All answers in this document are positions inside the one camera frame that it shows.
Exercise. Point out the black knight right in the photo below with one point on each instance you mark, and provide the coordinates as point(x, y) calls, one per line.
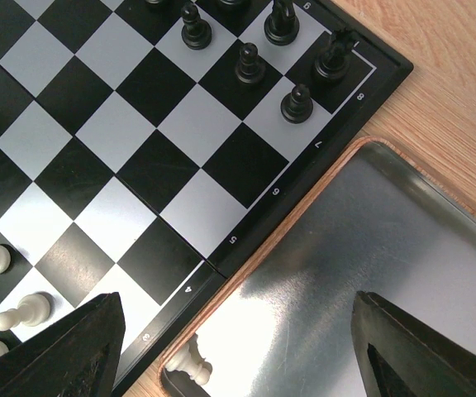
point(281, 26)

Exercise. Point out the black pawn f file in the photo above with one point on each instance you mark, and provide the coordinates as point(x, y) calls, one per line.
point(196, 33)

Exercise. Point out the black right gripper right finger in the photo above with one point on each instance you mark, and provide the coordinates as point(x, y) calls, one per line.
point(398, 355)

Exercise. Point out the white piece tray bottom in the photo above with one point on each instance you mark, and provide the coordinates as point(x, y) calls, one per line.
point(183, 360)

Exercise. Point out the black rook right corner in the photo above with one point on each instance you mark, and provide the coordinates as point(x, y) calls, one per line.
point(332, 62)

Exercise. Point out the black pawn h file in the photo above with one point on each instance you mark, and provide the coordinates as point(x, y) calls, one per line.
point(297, 106)

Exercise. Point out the metal tray wooden rim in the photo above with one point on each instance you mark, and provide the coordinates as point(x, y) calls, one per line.
point(281, 325)

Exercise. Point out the black pawn g file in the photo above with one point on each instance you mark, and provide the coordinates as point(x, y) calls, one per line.
point(250, 68)

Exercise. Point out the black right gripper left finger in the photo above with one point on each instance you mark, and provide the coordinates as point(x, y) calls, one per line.
point(76, 356)

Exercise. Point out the black white chessboard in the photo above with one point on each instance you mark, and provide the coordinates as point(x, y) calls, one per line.
point(128, 160)

